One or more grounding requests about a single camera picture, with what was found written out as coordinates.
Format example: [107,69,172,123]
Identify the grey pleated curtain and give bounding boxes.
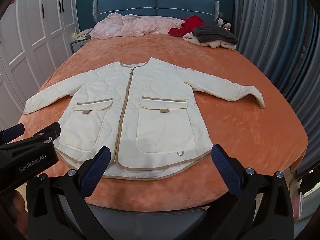
[232,0,320,173]

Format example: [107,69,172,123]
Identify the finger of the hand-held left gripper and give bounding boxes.
[24,122,62,143]
[0,123,25,144]

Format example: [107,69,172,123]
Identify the cream quilted jacket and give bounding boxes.
[23,57,265,180]

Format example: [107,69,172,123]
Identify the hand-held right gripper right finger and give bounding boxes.
[207,144,294,240]

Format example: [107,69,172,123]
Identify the white panelled wardrobe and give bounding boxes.
[0,0,80,130]

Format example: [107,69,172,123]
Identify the red garment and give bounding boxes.
[168,15,206,38]

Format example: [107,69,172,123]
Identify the cream fluffy garment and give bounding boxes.
[183,32,237,49]

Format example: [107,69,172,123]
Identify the dark grey knitted sweater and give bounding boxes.
[192,25,238,46]

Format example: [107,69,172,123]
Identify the grey nightstand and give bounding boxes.
[70,39,92,53]

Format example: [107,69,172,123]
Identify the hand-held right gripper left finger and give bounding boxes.
[26,146,112,240]

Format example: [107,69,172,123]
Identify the plush dolls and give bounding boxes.
[216,17,232,32]

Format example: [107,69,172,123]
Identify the orange plush blanket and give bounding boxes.
[10,34,308,205]

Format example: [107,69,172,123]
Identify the pink floral quilt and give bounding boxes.
[89,12,185,40]

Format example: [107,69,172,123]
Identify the blue upholstered bed headboard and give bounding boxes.
[92,0,220,28]

